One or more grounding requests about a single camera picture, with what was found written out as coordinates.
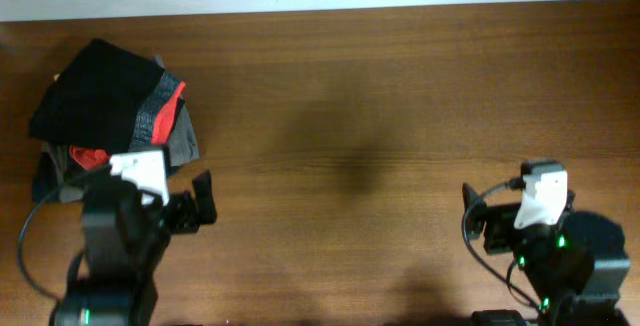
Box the grey folded garment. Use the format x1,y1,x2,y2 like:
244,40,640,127
41,73,199,203

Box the left black cable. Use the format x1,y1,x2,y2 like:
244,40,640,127
16,163,114,302

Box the black cable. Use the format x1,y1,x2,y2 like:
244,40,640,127
460,178,544,312
16,163,114,302

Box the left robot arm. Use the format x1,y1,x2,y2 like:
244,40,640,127
49,171,217,326

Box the right black cable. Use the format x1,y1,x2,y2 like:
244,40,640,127
460,178,544,312

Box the navy blue folded garment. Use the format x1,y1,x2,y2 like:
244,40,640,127
31,152,62,203

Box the red folded t-shirt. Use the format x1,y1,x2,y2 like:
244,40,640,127
69,146,111,170

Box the black leggings with grey-red waistband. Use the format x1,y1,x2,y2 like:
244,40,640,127
29,39,186,155

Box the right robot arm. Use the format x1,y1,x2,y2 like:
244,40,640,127
461,159,631,325

